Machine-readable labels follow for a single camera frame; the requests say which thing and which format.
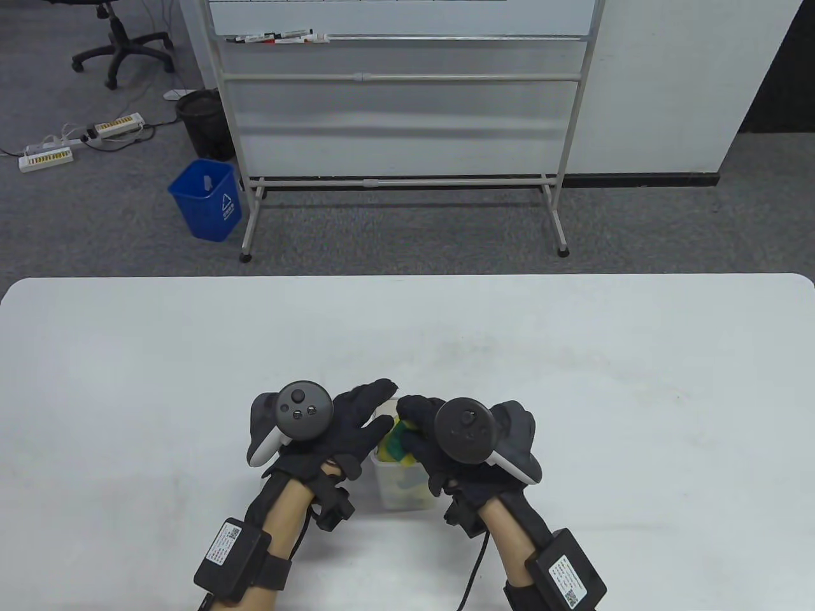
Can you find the person's right hand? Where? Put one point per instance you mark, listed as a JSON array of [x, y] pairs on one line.
[[423, 445]]

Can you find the person's left hand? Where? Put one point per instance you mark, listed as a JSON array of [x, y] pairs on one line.
[[350, 426]]

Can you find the black office chair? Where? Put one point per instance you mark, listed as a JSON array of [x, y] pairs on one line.
[[119, 46]]

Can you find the person's left forearm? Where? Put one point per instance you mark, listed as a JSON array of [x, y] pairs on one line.
[[286, 512]]

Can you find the black mesh trash bin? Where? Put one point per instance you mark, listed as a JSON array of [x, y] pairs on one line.
[[204, 121]]

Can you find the clear plastic airtight container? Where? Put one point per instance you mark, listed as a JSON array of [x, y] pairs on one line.
[[395, 496]]

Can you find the grey handheld controller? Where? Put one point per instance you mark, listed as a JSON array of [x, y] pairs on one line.
[[304, 407], [465, 429]]

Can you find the white power strip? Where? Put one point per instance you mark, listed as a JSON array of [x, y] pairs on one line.
[[44, 159], [118, 125]]

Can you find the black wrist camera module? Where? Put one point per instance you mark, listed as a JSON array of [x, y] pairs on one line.
[[463, 517], [332, 509]]

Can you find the black door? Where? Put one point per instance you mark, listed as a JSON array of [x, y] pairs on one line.
[[783, 95]]

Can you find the whiteboard marker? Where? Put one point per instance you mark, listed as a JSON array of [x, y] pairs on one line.
[[316, 39], [286, 41], [251, 39], [296, 32]]

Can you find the blue plastic bin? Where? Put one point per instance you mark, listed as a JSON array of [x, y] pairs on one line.
[[204, 210]]

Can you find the person's right forearm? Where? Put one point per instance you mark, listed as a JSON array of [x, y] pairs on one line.
[[509, 541]]

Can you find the black forearm sensor box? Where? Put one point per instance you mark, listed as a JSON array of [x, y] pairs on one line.
[[230, 560], [566, 573]]

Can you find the whiteboard on metal stand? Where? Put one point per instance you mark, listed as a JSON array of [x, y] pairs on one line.
[[382, 16]]

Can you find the small white floor object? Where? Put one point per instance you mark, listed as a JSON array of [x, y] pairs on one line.
[[173, 94]]

